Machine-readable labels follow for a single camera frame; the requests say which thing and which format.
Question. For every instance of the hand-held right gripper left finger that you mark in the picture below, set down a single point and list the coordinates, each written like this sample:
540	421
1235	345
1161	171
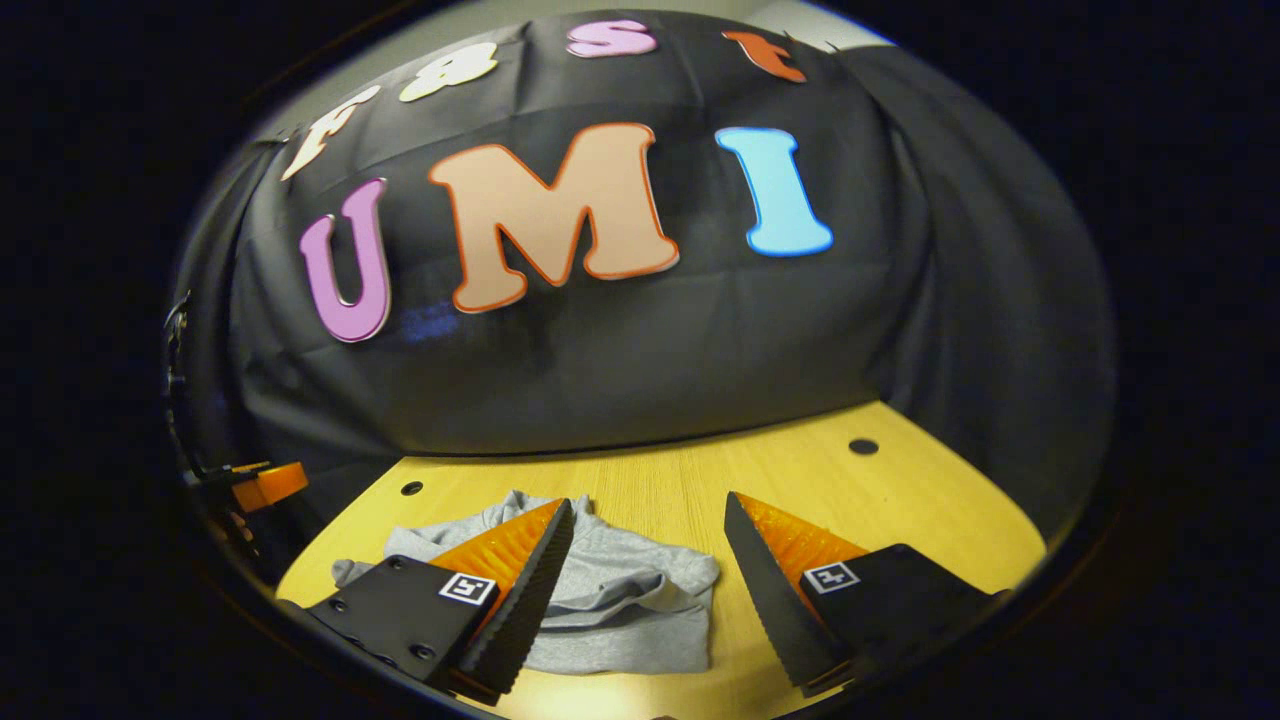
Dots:
525	600

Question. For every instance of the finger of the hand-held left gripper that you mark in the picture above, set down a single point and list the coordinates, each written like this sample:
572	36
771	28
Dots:
275	485

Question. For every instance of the black backdrop cloth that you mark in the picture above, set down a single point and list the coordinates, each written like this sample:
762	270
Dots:
650	350

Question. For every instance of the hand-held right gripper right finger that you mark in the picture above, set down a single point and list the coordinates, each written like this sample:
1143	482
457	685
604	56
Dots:
775	600

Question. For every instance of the grey sweatshirt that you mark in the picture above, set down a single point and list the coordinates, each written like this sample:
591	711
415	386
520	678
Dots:
620	590

